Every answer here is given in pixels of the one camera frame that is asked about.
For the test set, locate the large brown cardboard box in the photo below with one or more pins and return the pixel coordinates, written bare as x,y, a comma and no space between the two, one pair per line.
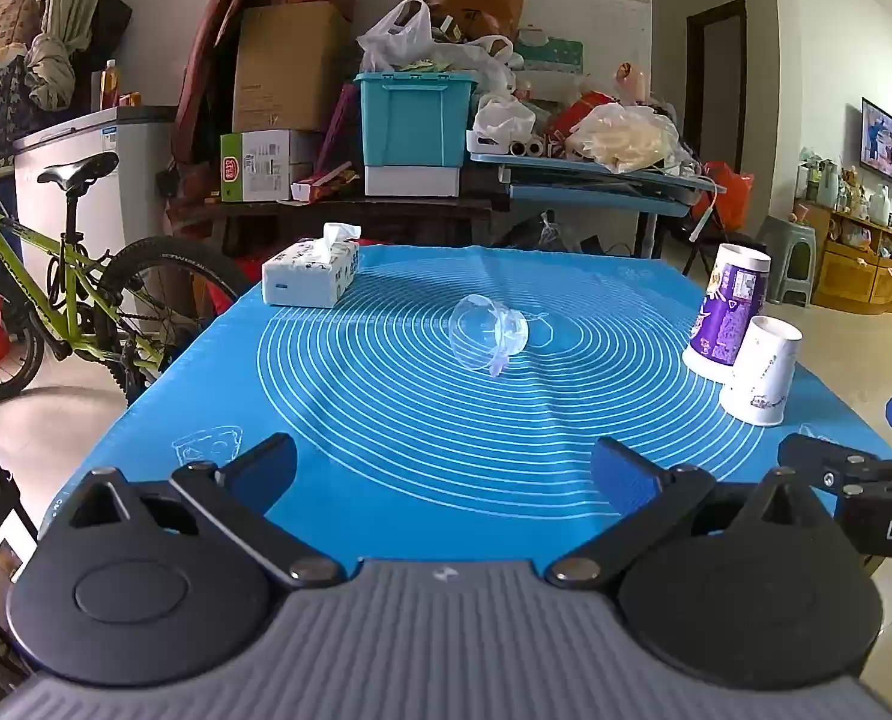
288,67

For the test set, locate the green bicycle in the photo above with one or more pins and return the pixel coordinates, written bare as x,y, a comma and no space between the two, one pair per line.
78,167

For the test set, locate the small white plastic bag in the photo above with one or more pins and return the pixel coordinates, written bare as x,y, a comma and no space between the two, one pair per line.
502,116

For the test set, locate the blue folding desk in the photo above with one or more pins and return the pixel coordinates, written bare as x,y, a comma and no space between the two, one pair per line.
596,187

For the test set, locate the white chest freezer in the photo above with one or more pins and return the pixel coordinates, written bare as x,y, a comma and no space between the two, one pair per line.
140,187

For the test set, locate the television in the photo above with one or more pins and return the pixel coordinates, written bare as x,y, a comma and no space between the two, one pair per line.
887,142

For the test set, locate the teal plastic storage bin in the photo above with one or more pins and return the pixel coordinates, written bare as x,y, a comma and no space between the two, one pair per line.
412,127

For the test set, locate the dark door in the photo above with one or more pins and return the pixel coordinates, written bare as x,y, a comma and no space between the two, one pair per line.
716,82

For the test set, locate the green and white carton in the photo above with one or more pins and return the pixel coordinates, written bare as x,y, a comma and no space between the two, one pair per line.
273,165

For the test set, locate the wooden cabinet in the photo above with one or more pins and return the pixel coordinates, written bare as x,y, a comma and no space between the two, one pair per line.
859,270

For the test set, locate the white plastic drawer box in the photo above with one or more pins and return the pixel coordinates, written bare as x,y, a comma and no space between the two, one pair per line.
412,181

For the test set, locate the white paper cup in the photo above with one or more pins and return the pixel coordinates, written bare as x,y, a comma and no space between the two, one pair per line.
761,379

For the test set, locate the white tissue pack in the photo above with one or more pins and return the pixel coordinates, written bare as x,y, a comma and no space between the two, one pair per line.
303,279

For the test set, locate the blue silicone baking mat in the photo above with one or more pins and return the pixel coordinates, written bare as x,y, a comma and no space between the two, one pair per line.
416,435

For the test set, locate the orange bottle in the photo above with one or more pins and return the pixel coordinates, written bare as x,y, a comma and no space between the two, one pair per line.
110,86

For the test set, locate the tied beige curtain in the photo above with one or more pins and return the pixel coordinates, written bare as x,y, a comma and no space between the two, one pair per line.
52,52

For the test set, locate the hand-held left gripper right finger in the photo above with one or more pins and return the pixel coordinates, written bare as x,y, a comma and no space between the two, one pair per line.
627,474

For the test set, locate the clear plastic cup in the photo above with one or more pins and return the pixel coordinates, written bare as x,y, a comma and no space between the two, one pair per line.
477,330

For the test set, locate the dark wooden table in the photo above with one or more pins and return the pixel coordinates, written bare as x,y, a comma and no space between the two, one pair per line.
341,214

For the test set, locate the clear bag of snacks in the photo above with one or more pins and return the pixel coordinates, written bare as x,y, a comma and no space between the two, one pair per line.
626,139

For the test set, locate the grey plastic stool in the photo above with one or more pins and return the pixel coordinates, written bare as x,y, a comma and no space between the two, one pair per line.
787,255

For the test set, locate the red plastic bag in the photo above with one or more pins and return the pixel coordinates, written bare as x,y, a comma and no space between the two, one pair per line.
732,195

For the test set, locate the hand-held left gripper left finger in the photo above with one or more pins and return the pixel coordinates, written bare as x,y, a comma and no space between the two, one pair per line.
260,474

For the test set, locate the purple paper cup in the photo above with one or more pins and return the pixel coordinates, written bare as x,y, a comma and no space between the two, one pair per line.
723,315

